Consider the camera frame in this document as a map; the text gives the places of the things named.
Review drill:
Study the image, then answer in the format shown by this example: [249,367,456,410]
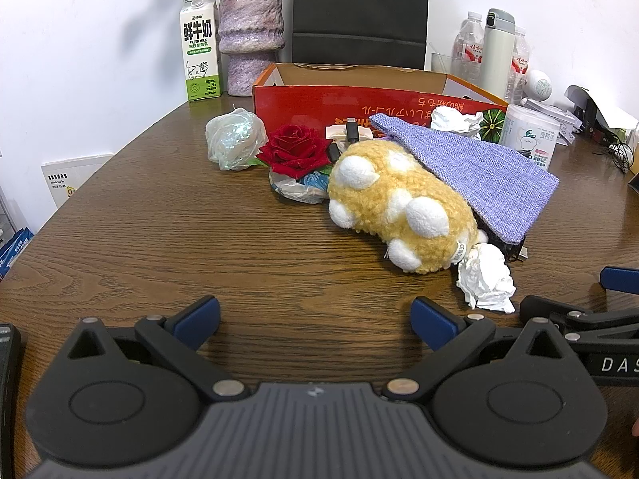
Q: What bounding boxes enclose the tangled thin cables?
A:
[593,141,636,174]

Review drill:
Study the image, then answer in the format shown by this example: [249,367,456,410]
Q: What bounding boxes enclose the clear glass cup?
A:
[430,52,458,75]

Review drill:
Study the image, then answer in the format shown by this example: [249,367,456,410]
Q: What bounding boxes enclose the red cardboard box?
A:
[252,62,511,149]

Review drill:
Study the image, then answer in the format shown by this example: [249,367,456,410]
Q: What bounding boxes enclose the clear cotton swab box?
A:
[500,104,563,173]

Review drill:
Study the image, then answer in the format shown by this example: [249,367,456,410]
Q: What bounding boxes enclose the beige plastic piece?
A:
[325,125,374,150]

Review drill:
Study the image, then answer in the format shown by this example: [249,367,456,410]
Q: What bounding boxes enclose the blue white packet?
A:
[0,228,35,281]

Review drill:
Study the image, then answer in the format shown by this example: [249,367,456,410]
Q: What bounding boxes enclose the purple fabric pouch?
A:
[368,113,560,263]

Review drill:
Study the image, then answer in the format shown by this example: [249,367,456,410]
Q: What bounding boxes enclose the iridescent plastic bag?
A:
[205,105,269,172]

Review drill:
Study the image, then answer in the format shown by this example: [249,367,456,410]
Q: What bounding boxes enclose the black chair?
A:
[291,0,431,71]

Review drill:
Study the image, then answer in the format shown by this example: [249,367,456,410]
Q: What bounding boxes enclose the purple textured vase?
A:
[218,0,287,97]

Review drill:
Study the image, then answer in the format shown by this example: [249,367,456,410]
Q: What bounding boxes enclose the red artificial rose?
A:
[255,124,342,181]

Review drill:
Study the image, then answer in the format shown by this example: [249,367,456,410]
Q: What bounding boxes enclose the green white milk carton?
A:
[180,0,223,103]

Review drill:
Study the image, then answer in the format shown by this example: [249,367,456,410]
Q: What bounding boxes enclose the black desk device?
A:
[564,84,639,143]

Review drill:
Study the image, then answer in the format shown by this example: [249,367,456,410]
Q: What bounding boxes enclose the yellow white plush toy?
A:
[326,140,490,275]

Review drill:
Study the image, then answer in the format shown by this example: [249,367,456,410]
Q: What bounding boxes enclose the white tin box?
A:
[523,98,581,146]

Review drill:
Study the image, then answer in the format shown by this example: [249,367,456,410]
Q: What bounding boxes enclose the clear plastic wrapper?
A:
[269,167,331,205]

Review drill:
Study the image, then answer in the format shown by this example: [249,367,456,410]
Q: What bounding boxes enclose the clear water bottle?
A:
[508,25,531,106]
[452,10,484,83]

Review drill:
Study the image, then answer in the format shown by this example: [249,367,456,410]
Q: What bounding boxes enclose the white paper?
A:
[430,106,484,141]
[456,242,517,315]

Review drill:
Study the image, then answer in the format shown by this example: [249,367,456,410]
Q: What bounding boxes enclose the white round speaker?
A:
[522,69,554,101]

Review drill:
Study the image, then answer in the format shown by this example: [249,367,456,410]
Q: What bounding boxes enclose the black cable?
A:
[326,118,361,163]

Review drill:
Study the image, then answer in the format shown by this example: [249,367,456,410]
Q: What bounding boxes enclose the black flat device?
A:
[0,323,22,411]

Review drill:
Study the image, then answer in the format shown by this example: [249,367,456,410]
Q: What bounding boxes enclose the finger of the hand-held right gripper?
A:
[600,266,639,293]
[519,295,639,334]

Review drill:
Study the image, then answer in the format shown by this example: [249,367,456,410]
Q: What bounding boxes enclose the white thermos bottle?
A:
[478,8,516,103]

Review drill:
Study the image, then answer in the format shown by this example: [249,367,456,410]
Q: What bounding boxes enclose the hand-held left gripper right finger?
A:
[382,296,575,405]

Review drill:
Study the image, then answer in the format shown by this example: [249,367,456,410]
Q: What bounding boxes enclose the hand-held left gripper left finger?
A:
[67,295,249,402]

